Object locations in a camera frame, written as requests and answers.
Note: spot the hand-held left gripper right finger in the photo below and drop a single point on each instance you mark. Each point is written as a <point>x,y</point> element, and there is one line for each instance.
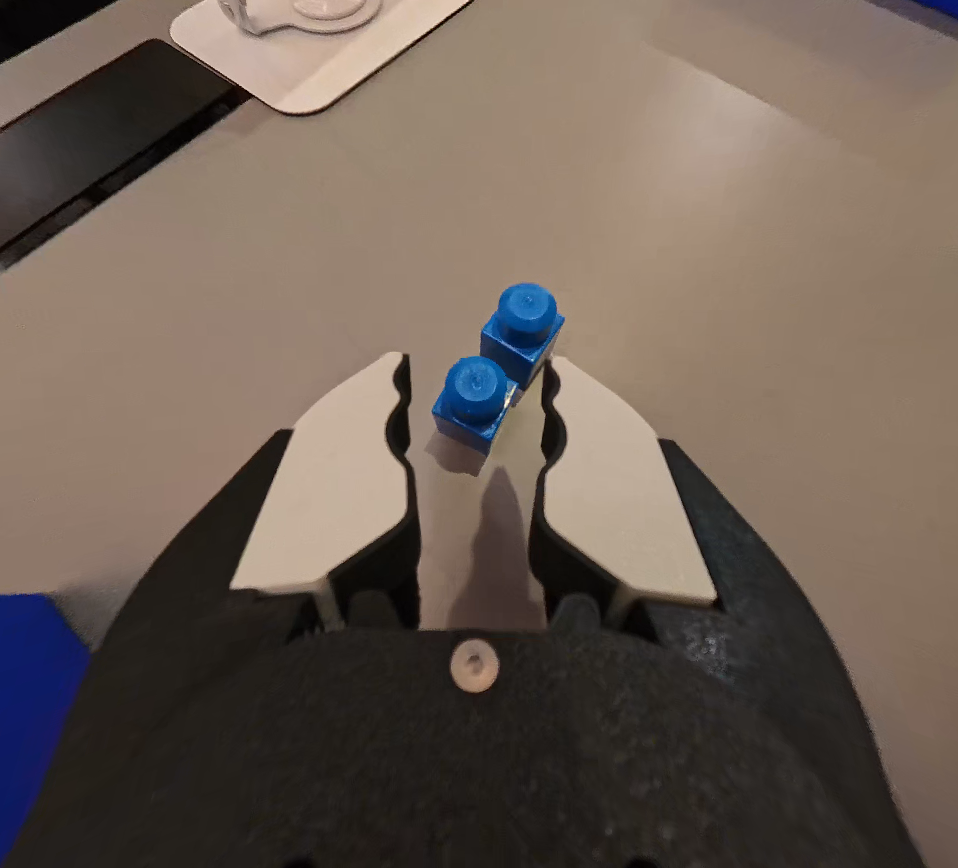
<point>617,501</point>

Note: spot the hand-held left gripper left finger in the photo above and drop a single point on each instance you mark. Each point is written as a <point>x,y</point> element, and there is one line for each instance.
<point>322,486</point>

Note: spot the blue mega block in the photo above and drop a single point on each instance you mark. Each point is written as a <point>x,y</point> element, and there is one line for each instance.
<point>524,318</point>
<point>475,396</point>

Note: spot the white rectangular mat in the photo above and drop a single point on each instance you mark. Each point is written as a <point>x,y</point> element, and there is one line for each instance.
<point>397,22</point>

